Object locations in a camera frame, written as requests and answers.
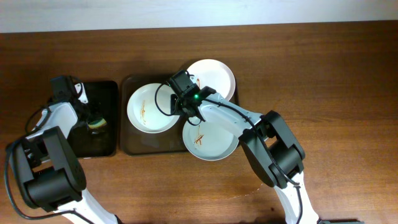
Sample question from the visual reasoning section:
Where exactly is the white plate top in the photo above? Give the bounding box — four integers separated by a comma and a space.
187, 59, 236, 100

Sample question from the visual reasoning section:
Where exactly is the right black cable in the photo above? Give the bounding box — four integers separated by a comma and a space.
154, 81, 304, 224

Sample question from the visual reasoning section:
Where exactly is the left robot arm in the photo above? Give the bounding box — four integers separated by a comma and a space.
4, 76, 121, 223

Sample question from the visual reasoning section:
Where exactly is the green yellow sponge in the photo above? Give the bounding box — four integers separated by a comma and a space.
88, 118, 107, 129

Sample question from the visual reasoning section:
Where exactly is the black plastic tray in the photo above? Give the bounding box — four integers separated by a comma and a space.
67, 81, 119, 158

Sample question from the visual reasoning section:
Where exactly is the white plate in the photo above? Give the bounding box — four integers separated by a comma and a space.
187, 59, 236, 100
126, 83, 180, 134

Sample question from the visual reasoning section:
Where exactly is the brown translucent tray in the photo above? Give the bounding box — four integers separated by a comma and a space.
119, 73, 242, 156

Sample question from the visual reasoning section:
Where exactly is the pale blue plate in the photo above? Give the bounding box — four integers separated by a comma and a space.
182, 118, 239, 161

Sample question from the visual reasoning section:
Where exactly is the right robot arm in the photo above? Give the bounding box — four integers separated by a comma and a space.
166, 70, 320, 224

